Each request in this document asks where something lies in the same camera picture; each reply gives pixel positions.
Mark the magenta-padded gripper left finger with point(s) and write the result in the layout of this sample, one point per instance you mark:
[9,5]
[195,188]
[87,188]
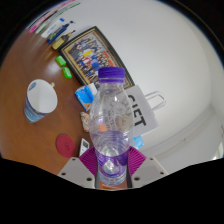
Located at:
[78,170]

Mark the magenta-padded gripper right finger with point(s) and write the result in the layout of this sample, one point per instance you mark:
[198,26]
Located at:
[143,168]

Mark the clear purple-capped water bottle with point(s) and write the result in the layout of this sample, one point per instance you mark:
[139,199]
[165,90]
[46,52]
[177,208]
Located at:
[111,133]

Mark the flat round red coaster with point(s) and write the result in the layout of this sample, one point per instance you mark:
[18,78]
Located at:
[65,146]

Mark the white paper gift bag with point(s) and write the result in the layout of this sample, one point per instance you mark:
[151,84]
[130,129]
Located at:
[141,113]

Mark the blue tissue pack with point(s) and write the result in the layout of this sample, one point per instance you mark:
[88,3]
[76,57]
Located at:
[85,96]

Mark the small green packet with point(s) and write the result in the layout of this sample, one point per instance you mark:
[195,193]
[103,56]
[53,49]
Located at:
[67,72]
[60,60]

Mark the black-framed group photo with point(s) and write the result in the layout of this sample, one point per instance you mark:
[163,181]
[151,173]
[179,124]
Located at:
[90,56]

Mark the amber pump bottle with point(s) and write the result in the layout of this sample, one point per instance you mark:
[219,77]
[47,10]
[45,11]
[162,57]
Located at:
[60,42]

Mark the white blue-capped bottle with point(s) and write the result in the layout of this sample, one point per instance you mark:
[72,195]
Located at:
[51,29]

